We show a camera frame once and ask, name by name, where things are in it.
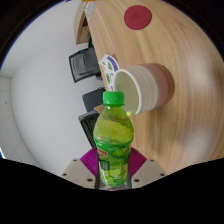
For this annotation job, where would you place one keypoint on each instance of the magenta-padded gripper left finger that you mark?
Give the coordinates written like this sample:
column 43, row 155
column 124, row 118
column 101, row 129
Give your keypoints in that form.
column 77, row 173

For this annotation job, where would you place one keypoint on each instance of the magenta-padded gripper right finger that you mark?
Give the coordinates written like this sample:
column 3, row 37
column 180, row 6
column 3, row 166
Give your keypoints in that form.
column 148, row 171

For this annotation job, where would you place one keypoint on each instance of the green drink bottle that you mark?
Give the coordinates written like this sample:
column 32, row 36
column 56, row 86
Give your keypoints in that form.
column 112, row 143

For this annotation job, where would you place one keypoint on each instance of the white and brown cup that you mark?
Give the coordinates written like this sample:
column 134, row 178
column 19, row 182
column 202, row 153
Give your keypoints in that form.
column 150, row 88

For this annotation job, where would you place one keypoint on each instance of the black mesh office chair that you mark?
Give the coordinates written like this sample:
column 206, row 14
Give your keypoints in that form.
column 83, row 65

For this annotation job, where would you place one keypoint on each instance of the wooden side desk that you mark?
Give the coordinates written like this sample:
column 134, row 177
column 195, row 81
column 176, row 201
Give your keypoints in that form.
column 81, row 30

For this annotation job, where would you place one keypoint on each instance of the flat round red coaster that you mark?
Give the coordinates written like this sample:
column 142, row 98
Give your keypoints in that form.
column 138, row 17

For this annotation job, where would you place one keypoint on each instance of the round glass ashtray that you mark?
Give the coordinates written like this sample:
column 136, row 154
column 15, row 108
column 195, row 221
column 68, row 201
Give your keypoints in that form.
column 89, row 9

